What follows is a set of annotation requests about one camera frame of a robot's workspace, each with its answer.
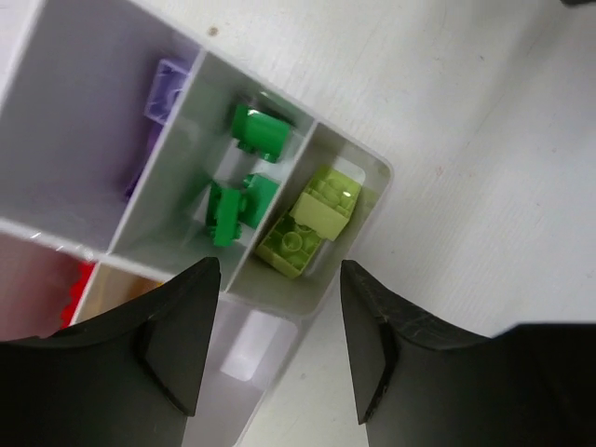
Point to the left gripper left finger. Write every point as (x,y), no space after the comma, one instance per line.
(129,377)

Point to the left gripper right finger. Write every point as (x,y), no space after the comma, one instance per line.
(418,380)

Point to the red curved lego brick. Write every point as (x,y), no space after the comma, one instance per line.
(84,271)

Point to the green lego plate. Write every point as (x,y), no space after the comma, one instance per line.
(222,218)

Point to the light green curved lego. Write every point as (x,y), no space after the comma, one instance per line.
(327,202)

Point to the dark green small lego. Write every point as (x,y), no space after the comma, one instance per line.
(258,193)

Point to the dark purple lego brick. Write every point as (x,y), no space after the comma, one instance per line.
(140,164)

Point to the dark green square lego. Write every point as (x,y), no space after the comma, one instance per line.
(259,133)

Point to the light purple lego brick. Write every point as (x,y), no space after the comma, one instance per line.
(167,85)

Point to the light green lego brick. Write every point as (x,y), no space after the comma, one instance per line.
(290,247)

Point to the left white divided container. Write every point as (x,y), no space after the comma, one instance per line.
(257,323)

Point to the white divided container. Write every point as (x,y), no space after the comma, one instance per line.
(257,323)
(73,128)

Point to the right white divided container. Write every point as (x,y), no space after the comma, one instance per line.
(73,128)

